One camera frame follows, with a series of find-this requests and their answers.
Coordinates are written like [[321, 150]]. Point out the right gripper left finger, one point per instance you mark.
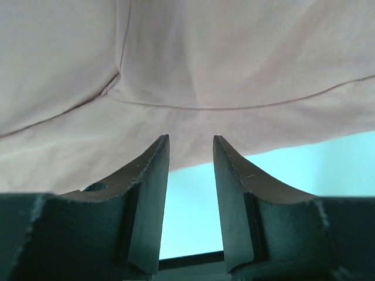
[[139, 188]]

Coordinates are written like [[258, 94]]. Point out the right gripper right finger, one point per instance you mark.
[[240, 186]]

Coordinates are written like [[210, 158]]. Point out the pink t shirt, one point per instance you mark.
[[87, 86]]

